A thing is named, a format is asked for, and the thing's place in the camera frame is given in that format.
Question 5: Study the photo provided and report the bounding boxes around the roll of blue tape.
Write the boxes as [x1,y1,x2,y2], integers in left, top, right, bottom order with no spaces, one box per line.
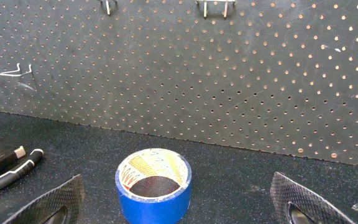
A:
[114,147,193,224]

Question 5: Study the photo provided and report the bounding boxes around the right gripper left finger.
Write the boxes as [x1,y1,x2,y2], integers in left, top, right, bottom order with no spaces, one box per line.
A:
[1,173,86,224]

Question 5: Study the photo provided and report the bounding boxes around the black and white pliers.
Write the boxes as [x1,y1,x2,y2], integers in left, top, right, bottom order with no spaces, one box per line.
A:
[0,145,45,202]

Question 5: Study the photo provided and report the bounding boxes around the black pegboard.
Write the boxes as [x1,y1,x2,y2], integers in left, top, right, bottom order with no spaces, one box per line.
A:
[0,0,358,169]

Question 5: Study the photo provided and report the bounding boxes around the metal hook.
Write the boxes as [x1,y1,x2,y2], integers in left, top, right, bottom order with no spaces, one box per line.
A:
[195,0,236,19]
[99,0,118,17]
[0,63,33,78]

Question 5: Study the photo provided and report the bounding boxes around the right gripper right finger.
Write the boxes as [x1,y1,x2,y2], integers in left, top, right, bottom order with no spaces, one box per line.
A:
[269,171,357,224]

